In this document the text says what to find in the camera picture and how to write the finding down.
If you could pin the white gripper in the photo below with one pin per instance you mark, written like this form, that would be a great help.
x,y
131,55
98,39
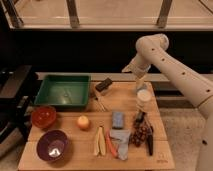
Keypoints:
x,y
138,66

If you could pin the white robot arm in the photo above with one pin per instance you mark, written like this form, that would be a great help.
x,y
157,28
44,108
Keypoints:
x,y
151,50

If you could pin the red bowl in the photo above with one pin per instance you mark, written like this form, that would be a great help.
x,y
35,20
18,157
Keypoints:
x,y
44,116

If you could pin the purple bowl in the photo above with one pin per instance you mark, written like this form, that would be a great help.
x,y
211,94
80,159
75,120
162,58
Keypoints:
x,y
52,145

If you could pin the white cup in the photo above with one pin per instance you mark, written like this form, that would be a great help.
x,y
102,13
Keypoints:
x,y
143,99

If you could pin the black rectangular block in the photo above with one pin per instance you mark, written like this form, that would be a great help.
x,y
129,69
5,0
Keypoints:
x,y
103,85

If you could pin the blue sponge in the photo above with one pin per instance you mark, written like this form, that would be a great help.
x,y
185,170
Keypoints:
x,y
117,120

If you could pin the bunch of red grapes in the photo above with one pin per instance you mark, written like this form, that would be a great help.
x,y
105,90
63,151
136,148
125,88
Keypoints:
x,y
140,132

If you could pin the grey blue cloth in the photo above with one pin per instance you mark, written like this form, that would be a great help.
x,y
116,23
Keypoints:
x,y
123,137

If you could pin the orange carrot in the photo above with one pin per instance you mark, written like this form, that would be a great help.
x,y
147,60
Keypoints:
x,y
111,147

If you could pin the green plastic tray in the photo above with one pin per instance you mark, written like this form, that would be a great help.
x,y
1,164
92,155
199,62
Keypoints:
x,y
64,91

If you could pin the yellow apple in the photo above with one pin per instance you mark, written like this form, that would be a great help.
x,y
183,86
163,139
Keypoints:
x,y
83,122

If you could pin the black chair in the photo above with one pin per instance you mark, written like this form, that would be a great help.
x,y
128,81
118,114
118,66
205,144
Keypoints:
x,y
12,115

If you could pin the black handled knife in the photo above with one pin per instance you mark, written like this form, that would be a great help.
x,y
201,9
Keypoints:
x,y
142,116

